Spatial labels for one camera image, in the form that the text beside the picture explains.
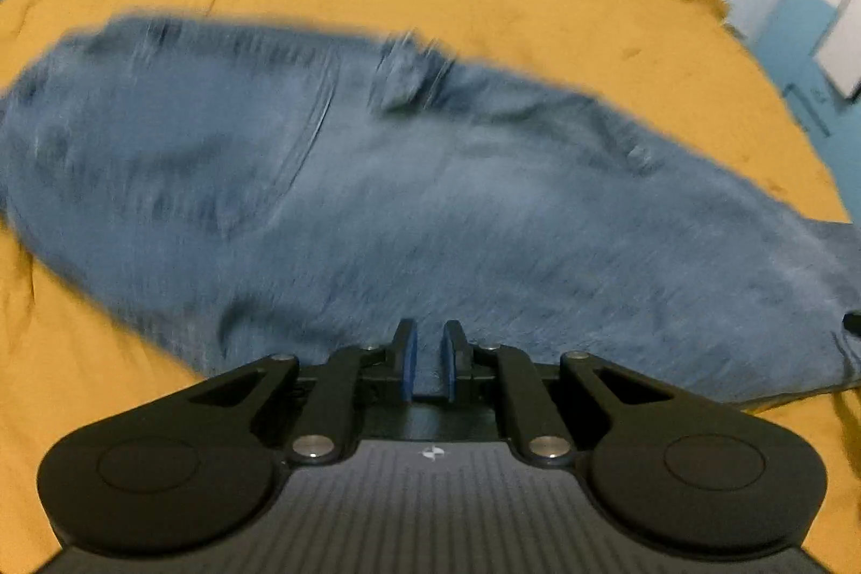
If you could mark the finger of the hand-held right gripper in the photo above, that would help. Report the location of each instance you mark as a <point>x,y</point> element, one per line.
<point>853,322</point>

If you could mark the blue denim pants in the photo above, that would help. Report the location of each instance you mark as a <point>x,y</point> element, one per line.
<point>403,197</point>

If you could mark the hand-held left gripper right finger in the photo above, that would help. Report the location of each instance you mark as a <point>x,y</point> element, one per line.
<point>449,364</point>

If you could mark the blue and white wardrobe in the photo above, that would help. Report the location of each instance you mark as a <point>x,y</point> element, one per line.
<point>817,9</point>

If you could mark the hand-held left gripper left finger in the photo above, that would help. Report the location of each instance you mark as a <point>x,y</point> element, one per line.
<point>407,360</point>

